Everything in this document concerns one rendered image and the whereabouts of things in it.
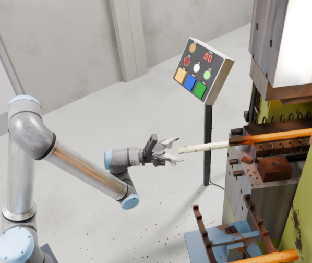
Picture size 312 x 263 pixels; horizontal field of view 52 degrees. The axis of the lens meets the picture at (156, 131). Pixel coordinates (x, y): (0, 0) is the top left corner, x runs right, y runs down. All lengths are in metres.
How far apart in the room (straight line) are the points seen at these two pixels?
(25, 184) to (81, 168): 0.29
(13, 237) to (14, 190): 0.20
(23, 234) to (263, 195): 1.06
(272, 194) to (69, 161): 0.89
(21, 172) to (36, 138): 0.29
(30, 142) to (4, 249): 0.55
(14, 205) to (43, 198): 1.29
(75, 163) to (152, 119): 2.10
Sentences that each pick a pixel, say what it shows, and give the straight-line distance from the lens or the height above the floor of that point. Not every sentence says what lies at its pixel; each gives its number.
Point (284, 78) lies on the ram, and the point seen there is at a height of 1.40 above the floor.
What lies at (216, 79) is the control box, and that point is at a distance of 1.81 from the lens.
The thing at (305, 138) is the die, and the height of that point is 0.99.
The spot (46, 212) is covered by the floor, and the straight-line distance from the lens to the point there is 2.74.
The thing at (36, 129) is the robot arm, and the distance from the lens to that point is 1.18.
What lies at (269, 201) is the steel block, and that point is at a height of 0.81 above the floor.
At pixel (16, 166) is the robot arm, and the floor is 1.15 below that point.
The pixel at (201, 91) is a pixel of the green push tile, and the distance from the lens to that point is 1.85.
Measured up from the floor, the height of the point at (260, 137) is 1.01.
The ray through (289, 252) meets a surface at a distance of 1.23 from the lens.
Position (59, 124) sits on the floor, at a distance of 3.51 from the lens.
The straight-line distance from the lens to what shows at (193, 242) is 1.52.
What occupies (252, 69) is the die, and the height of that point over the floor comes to 1.32.
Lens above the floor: 2.05
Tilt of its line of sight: 41 degrees down
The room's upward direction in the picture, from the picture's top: 7 degrees counter-clockwise
